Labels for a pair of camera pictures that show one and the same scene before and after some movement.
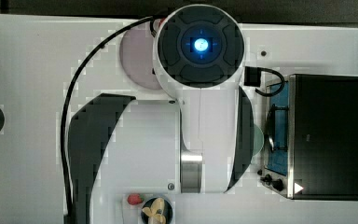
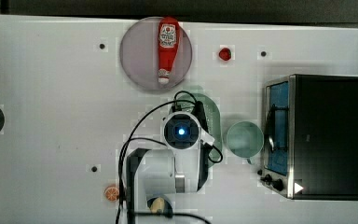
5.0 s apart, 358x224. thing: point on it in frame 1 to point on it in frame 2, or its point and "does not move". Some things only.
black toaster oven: x=313 y=137 does not move
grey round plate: x=137 y=56 does not move
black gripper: x=253 y=77 to x=199 y=113
